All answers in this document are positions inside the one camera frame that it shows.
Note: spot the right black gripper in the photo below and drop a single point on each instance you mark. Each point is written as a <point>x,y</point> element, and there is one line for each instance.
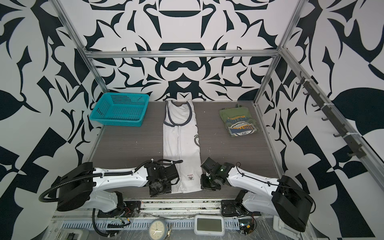
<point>203,187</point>

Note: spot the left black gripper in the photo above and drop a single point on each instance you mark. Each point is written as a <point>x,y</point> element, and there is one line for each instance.
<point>158,192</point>

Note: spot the white grey tank top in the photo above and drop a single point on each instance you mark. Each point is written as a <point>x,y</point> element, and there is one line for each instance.
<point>181,142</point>

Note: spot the green tank top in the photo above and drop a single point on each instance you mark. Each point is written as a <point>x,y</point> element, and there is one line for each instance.
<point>238,121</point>

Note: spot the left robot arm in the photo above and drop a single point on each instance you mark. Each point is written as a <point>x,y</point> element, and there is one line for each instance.
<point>87,187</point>

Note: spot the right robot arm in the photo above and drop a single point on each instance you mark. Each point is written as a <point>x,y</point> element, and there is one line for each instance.
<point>281,197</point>

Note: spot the round analog clock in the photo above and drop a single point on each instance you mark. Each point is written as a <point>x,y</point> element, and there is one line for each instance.
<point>158,229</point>

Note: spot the white digital timer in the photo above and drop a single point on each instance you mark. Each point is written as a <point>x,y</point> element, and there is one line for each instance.
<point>209,225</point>

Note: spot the teal plastic basket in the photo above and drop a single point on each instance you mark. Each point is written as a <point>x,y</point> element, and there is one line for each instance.
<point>121,109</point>

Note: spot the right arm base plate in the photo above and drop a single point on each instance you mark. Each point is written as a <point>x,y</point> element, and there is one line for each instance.
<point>232,208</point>

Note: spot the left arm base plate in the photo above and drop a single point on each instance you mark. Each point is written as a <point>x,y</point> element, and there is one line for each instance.
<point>124,209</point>

